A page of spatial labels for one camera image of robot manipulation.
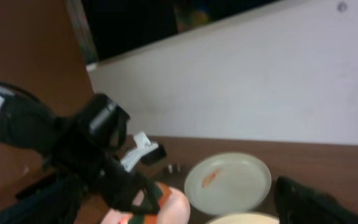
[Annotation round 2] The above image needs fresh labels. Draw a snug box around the dark window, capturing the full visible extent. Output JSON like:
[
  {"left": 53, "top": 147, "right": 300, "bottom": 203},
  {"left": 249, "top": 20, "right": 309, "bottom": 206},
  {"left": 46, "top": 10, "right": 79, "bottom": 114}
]
[{"left": 64, "top": 0, "right": 275, "bottom": 64}]

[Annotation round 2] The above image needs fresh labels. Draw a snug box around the orange green sponge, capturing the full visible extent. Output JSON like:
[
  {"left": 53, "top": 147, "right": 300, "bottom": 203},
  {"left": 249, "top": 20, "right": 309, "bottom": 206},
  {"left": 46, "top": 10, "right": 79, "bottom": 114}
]
[{"left": 127, "top": 182, "right": 172, "bottom": 224}]

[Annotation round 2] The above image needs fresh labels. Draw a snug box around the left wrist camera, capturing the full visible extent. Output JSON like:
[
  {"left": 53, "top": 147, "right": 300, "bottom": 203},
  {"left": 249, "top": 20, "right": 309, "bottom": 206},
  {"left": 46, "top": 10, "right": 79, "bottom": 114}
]
[{"left": 121, "top": 132, "right": 167, "bottom": 172}]

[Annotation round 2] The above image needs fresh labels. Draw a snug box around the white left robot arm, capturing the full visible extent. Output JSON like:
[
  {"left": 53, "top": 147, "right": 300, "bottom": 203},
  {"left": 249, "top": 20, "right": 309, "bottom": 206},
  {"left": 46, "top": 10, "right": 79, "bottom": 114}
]
[{"left": 0, "top": 82, "right": 162, "bottom": 221}]

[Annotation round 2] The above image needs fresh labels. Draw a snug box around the pale green plate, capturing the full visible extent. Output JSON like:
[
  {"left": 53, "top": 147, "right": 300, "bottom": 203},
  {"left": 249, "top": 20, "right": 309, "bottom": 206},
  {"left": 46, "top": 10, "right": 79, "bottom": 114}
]
[{"left": 184, "top": 152, "right": 272, "bottom": 215}]

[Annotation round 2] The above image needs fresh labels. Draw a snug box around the cream plate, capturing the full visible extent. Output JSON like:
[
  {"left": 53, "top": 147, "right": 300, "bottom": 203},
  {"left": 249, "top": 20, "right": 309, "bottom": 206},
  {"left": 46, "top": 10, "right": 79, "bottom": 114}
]
[{"left": 206, "top": 212, "right": 280, "bottom": 224}]

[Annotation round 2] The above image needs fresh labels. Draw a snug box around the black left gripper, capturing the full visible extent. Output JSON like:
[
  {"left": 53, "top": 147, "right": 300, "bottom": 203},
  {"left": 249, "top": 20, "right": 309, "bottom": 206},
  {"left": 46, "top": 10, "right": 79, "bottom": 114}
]
[{"left": 43, "top": 93, "right": 160, "bottom": 214}]

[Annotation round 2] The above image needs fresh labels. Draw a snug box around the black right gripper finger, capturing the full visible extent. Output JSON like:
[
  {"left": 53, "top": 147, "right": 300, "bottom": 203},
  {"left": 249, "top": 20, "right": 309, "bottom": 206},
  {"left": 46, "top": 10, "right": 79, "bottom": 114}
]
[{"left": 273, "top": 176, "right": 358, "bottom": 224}]

